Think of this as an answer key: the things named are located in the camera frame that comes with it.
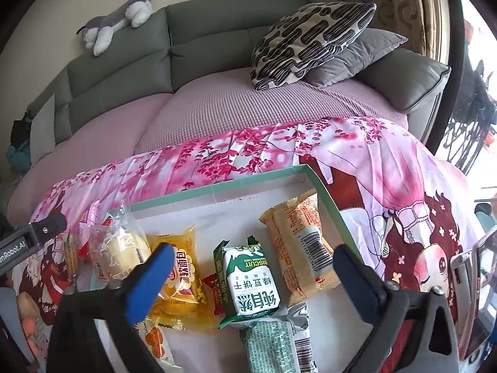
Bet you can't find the grey sofa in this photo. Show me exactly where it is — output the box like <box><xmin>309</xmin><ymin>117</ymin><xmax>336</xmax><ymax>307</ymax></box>
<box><xmin>23</xmin><ymin>0</ymin><xmax>452</xmax><ymax>164</ymax></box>

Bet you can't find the light grey cushion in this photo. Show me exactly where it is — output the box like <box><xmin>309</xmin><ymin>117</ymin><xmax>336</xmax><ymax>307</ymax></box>
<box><xmin>29</xmin><ymin>95</ymin><xmax>57</xmax><ymax>164</ymax></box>

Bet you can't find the peach cake packet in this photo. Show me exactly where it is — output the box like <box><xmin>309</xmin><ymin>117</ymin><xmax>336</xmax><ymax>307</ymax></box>
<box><xmin>258</xmin><ymin>189</ymin><xmax>342</xmax><ymax>307</ymax></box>

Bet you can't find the green and white biscuit packet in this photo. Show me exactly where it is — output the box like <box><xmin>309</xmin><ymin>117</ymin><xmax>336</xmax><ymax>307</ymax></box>
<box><xmin>213</xmin><ymin>235</ymin><xmax>281</xmax><ymax>329</ymax></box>

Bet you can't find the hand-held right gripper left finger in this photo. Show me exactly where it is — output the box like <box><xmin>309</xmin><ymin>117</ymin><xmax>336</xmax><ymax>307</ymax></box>
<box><xmin>47</xmin><ymin>243</ymin><xmax>175</xmax><ymax>373</ymax></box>

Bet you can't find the mint and silver snack packet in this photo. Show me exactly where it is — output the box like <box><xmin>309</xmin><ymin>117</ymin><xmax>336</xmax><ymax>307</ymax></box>
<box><xmin>239</xmin><ymin>303</ymin><xmax>311</xmax><ymax>373</ymax></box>

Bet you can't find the grey and white plush dog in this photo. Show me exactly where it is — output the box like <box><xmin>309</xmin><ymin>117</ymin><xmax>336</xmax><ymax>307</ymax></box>
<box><xmin>76</xmin><ymin>0</ymin><xmax>156</xmax><ymax>56</ymax></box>

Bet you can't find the black and white patterned pillow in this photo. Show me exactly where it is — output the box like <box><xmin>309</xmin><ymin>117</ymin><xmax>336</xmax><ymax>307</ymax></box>
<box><xmin>250</xmin><ymin>2</ymin><xmax>377</xmax><ymax>90</ymax></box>

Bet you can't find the grey pillow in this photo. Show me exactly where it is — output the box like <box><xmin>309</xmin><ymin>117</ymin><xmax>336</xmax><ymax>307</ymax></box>
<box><xmin>305</xmin><ymin>28</ymin><xmax>408</xmax><ymax>88</ymax></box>

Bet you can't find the pink and yellow snack packet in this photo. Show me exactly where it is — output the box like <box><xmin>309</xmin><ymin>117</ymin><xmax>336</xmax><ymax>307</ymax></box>
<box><xmin>75</xmin><ymin>200</ymin><xmax>103</xmax><ymax>259</ymax></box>

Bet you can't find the white and orange snack packet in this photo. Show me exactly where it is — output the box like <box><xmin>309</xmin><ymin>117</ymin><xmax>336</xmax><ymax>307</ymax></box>
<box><xmin>134</xmin><ymin>315</ymin><xmax>183</xmax><ymax>370</ymax></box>

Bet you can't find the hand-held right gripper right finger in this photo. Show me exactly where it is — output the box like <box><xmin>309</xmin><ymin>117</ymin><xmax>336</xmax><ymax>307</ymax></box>
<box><xmin>333</xmin><ymin>244</ymin><xmax>461</xmax><ymax>373</ymax></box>

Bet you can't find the pink sofa cover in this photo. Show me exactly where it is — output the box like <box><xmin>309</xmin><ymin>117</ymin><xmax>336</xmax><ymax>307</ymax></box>
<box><xmin>6</xmin><ymin>66</ymin><xmax>410</xmax><ymax>218</ymax></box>

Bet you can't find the dark flat device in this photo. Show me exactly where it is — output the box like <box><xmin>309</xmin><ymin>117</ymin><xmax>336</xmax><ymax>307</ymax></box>
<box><xmin>446</xmin><ymin>229</ymin><xmax>497</xmax><ymax>362</ymax></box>

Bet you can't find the green striped cracker packet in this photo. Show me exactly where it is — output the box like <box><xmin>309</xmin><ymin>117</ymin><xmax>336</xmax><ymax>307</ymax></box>
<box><xmin>58</xmin><ymin>231</ymin><xmax>80</xmax><ymax>284</ymax></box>

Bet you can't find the red crinkled snack packet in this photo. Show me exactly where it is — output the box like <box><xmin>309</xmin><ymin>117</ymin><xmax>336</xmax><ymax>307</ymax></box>
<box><xmin>200</xmin><ymin>274</ymin><xmax>224</xmax><ymax>307</ymax></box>

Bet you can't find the yellow bread packet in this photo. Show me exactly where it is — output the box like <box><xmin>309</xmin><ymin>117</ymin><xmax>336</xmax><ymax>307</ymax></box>
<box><xmin>145</xmin><ymin>223</ymin><xmax>218</xmax><ymax>331</ymax></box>

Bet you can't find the black metal railing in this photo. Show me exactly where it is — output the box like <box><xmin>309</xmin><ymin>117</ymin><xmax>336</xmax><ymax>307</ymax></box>
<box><xmin>443</xmin><ymin>58</ymin><xmax>497</xmax><ymax>175</ymax></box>

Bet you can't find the pink printed blanket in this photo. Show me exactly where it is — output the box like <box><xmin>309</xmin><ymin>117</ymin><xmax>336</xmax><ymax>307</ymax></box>
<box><xmin>11</xmin><ymin>116</ymin><xmax>490</xmax><ymax>373</ymax></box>

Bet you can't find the teal cloth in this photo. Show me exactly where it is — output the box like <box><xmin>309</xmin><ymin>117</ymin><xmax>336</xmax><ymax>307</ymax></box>
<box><xmin>6</xmin><ymin>140</ymin><xmax>34</xmax><ymax>173</ymax></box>

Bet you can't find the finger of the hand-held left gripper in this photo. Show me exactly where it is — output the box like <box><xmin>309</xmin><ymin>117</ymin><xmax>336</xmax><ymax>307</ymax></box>
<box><xmin>29</xmin><ymin>213</ymin><xmax>67</xmax><ymax>243</ymax></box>

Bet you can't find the teal and white box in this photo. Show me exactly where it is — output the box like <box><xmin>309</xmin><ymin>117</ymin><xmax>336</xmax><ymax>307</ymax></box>
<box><xmin>90</xmin><ymin>164</ymin><xmax>344</xmax><ymax>373</ymax></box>

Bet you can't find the clear bun packet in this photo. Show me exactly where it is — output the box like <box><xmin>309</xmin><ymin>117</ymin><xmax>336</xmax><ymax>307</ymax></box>
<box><xmin>87</xmin><ymin>200</ymin><xmax>152</xmax><ymax>284</ymax></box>

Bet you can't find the black cloth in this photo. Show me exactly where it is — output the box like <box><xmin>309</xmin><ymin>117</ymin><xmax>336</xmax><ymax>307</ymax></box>
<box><xmin>10</xmin><ymin>113</ymin><xmax>32</xmax><ymax>148</ymax></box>

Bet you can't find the patterned beige curtain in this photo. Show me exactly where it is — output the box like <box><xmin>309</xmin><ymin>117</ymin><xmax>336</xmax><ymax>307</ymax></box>
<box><xmin>334</xmin><ymin>0</ymin><xmax>447</xmax><ymax>63</ymax></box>

